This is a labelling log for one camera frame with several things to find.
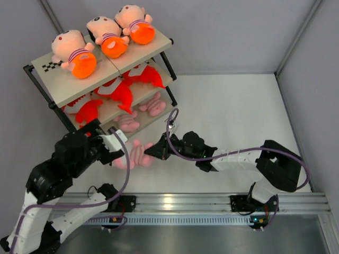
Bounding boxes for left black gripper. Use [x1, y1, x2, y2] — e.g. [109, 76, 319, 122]
[70, 119, 123, 178]

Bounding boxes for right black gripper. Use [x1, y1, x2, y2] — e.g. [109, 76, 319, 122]
[146, 132, 198, 161]

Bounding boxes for red plush fish white face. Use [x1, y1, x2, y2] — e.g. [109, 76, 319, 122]
[61, 93, 103, 128]

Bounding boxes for pink plush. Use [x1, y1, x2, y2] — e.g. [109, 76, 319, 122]
[112, 139, 154, 169]
[113, 110, 140, 132]
[138, 92, 166, 116]

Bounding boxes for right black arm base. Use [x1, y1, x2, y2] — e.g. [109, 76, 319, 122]
[230, 195, 278, 215]

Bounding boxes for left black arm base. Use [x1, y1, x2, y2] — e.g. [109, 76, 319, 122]
[115, 195, 137, 213]

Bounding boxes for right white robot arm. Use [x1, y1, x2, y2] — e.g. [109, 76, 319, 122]
[144, 131, 301, 212]

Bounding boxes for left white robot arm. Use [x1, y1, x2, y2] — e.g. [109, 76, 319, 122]
[1, 120, 127, 253]

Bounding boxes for beige three-tier shelf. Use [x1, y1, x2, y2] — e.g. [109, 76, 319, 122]
[23, 28, 178, 150]

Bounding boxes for left doll orange pants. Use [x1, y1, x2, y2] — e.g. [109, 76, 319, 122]
[51, 30, 97, 79]

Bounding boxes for doll orange pants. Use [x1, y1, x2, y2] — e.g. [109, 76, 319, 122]
[114, 5, 156, 45]
[86, 16, 129, 59]
[51, 30, 97, 79]

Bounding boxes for middle doll orange pants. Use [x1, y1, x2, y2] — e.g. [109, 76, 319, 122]
[86, 16, 129, 59]

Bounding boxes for right doll orange pants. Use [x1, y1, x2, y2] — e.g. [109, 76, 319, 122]
[114, 5, 156, 45]

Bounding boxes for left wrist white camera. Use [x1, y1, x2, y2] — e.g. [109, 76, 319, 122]
[100, 127, 128, 152]

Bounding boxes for wrist white camera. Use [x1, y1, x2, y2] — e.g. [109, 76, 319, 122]
[100, 127, 128, 152]
[166, 119, 179, 137]

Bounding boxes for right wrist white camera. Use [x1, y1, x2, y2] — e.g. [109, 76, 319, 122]
[166, 119, 179, 137]

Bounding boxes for white slotted cable duct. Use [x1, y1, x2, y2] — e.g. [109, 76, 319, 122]
[87, 213, 255, 227]

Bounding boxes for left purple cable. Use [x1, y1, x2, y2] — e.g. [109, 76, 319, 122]
[9, 128, 131, 254]

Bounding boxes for aluminium mounting rail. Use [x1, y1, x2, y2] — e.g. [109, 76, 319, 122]
[52, 192, 332, 215]

